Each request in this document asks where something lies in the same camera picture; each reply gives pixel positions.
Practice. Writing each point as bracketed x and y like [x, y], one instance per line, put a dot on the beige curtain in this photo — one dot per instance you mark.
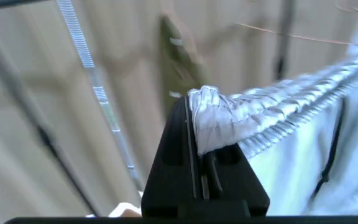
[129, 46]

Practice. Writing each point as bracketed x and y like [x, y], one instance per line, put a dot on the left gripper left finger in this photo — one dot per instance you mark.
[169, 174]

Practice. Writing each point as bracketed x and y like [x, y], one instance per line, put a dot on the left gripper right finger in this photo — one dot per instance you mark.
[235, 180]

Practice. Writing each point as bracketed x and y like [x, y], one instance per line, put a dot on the pink clothes hanger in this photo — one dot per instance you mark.
[303, 37]

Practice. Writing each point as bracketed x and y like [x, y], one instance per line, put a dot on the black clothes rack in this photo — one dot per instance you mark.
[284, 37]

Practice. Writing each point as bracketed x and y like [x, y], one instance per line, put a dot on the green long-sleeved shirt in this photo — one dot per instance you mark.
[179, 71]

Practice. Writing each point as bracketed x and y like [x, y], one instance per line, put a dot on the pale grey shorts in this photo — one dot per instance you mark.
[228, 118]

